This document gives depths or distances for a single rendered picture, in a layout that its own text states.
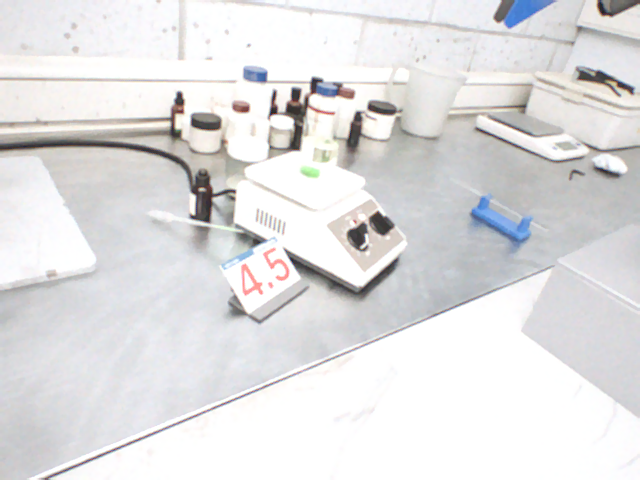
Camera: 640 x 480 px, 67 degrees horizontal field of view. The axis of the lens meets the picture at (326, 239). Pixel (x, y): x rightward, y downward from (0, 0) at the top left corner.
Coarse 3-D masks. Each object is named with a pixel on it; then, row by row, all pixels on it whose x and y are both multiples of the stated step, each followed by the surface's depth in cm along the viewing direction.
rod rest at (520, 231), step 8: (480, 200) 83; (488, 200) 84; (472, 208) 84; (480, 208) 83; (488, 208) 85; (480, 216) 83; (488, 216) 82; (496, 216) 82; (528, 216) 79; (496, 224) 81; (504, 224) 80; (512, 224) 81; (520, 224) 78; (528, 224) 79; (512, 232) 79; (520, 232) 78; (528, 232) 79
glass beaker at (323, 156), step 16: (304, 128) 60; (320, 128) 58; (336, 128) 62; (304, 144) 60; (320, 144) 59; (336, 144) 60; (304, 160) 61; (320, 160) 60; (336, 160) 62; (304, 176) 62; (320, 176) 61
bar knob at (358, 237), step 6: (354, 228) 59; (360, 228) 58; (366, 228) 58; (348, 234) 58; (354, 234) 59; (360, 234) 58; (366, 234) 57; (348, 240) 58; (354, 240) 58; (360, 240) 57; (366, 240) 57; (354, 246) 58; (360, 246) 57; (366, 246) 59
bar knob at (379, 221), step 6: (378, 210) 62; (372, 216) 63; (378, 216) 62; (384, 216) 62; (372, 222) 62; (378, 222) 62; (384, 222) 62; (390, 222) 62; (372, 228) 62; (378, 228) 62; (384, 228) 62; (390, 228) 62; (384, 234) 62
